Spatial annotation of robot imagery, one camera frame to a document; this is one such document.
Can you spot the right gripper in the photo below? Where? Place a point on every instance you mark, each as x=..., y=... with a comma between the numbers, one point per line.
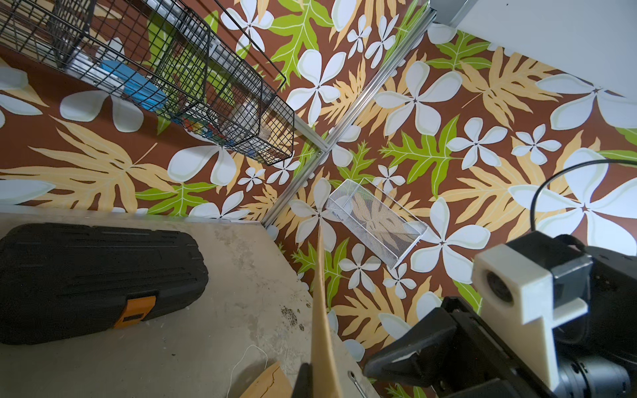
x=455, y=347

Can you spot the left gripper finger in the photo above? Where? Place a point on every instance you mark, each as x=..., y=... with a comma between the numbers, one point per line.
x=304, y=383

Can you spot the brown file bag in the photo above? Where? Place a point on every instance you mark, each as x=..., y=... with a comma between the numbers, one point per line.
x=324, y=371
x=272, y=383

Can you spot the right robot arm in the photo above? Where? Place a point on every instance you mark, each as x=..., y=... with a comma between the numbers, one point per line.
x=596, y=353

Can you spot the silver wrench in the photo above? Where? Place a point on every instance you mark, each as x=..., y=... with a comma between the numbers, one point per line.
x=356, y=383

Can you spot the black tool case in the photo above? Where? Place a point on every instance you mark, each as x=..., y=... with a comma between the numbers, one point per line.
x=62, y=281

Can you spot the blue item in basket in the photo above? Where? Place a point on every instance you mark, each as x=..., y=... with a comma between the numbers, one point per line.
x=136, y=86

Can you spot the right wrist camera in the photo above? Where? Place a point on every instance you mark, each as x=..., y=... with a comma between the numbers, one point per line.
x=530, y=286

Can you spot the white wire basket right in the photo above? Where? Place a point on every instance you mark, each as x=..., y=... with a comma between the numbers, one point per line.
x=380, y=222

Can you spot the black wire basket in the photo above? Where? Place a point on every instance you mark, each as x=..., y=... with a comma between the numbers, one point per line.
x=203, y=65

